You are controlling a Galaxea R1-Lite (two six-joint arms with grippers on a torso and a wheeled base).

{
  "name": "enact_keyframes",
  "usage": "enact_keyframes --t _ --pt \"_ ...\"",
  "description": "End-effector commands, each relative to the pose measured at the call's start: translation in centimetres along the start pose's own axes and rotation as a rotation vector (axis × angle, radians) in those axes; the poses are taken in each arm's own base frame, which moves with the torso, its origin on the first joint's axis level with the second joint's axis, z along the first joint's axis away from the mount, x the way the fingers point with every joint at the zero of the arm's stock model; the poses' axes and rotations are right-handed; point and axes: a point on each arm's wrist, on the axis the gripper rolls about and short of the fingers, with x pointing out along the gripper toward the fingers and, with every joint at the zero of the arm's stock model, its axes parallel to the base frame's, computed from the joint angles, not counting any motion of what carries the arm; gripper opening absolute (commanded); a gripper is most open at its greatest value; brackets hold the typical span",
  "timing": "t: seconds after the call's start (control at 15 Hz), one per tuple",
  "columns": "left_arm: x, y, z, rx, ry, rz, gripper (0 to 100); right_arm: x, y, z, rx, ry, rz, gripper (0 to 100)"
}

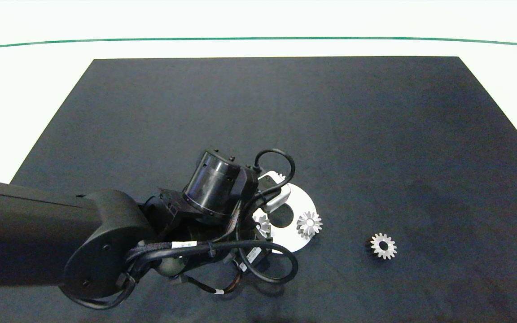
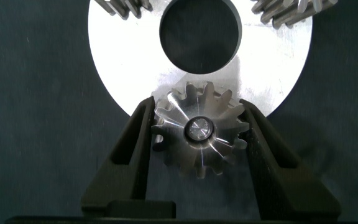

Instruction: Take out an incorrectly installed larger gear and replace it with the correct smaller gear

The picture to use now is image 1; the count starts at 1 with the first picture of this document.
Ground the small steel bevel gear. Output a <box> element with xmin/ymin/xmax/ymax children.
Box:
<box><xmin>296</xmin><ymin>211</ymin><xmax>323</xmax><ymax>239</ymax></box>

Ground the steel gear with round hole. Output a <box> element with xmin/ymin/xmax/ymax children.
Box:
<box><xmin>370</xmin><ymin>232</ymin><xmax>398</xmax><ymax>261</ymax></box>

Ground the round white plate with pins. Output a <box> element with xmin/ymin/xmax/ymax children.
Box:
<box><xmin>252</xmin><ymin>181</ymin><xmax>319</xmax><ymax>254</ymax></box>

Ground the dark rectangular mat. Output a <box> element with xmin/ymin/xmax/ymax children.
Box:
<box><xmin>0</xmin><ymin>56</ymin><xmax>517</xmax><ymax>323</ymax></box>

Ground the silver boxy wrist camera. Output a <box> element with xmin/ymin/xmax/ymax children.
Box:
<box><xmin>258</xmin><ymin>171</ymin><xmax>292</xmax><ymax>214</ymax></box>

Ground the black cable loop with tags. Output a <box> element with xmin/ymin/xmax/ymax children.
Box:
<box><xmin>126</xmin><ymin>240</ymin><xmax>299</xmax><ymax>285</ymax></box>

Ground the thin black cable white tag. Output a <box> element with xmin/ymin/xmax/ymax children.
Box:
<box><xmin>179</xmin><ymin>269</ymin><xmax>243</xmax><ymax>296</ymax></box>

